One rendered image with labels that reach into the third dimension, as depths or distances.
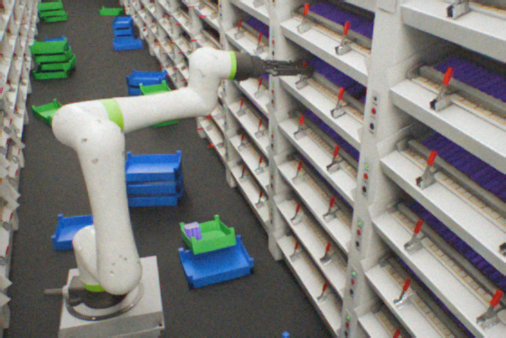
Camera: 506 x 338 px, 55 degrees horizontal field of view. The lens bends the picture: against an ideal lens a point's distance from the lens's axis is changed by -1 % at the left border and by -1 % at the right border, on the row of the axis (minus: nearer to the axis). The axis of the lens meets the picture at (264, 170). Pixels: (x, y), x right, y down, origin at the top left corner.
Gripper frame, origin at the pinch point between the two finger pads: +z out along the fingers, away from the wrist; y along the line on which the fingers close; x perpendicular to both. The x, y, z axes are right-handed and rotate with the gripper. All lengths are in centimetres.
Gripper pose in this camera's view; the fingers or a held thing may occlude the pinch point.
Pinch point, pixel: (303, 69)
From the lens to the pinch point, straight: 172.8
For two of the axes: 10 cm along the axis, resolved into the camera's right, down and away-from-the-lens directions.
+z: 9.2, -0.4, 3.9
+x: 1.4, -8.8, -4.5
